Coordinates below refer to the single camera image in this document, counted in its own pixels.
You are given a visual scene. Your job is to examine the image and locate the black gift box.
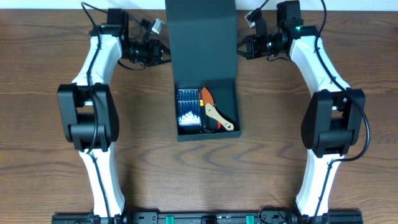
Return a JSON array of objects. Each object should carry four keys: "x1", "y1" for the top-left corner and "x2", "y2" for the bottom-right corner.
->
[{"x1": 165, "y1": 0, "x2": 242, "y2": 142}]

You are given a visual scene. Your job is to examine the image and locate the red scraper wooden handle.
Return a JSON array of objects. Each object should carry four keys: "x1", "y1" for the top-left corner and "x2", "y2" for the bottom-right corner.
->
[{"x1": 200, "y1": 88, "x2": 234, "y2": 131}]

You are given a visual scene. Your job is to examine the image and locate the blue screwdriver bit case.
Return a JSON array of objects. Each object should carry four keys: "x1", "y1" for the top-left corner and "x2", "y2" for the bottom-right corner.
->
[{"x1": 177, "y1": 89, "x2": 201, "y2": 126}]

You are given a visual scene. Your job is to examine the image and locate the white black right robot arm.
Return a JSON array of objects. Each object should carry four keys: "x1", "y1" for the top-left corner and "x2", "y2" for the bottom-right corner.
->
[{"x1": 237, "y1": 1, "x2": 371, "y2": 223}]

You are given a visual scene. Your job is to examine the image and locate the small black-handled hammer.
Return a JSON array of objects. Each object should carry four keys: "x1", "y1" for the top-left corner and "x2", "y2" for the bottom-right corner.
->
[{"x1": 199, "y1": 123, "x2": 214, "y2": 134}]

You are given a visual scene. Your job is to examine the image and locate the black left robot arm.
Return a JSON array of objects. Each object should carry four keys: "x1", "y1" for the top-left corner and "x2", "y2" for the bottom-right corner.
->
[{"x1": 52, "y1": 8, "x2": 170, "y2": 223}]

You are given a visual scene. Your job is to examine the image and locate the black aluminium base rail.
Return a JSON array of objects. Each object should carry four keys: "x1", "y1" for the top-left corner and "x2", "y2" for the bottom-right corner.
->
[{"x1": 51, "y1": 210, "x2": 364, "y2": 224}]

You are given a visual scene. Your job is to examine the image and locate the black yellow screwdriver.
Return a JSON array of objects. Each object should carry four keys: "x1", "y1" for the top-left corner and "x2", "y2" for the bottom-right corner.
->
[{"x1": 199, "y1": 92, "x2": 207, "y2": 131}]

